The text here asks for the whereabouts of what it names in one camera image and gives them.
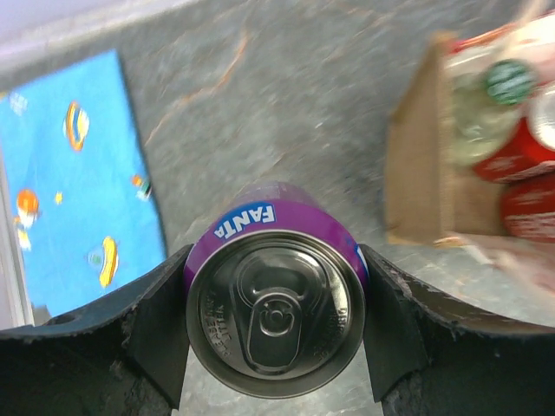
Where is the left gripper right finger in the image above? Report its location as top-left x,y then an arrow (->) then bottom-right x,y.
361,245 -> 554,415

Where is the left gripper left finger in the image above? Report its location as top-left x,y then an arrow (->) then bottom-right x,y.
1,245 -> 191,415

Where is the patterned canvas bag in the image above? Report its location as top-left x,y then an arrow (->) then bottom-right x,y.
385,1 -> 554,293

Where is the purple Fanta can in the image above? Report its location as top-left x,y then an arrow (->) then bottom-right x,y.
184,181 -> 369,399

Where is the red cola can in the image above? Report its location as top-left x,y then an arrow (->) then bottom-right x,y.
473,83 -> 554,183
499,172 -> 554,244

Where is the blue patterned cloth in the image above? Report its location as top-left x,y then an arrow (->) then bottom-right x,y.
1,50 -> 167,316

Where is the green lid glass jar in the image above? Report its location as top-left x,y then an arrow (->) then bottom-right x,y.
447,56 -> 539,167

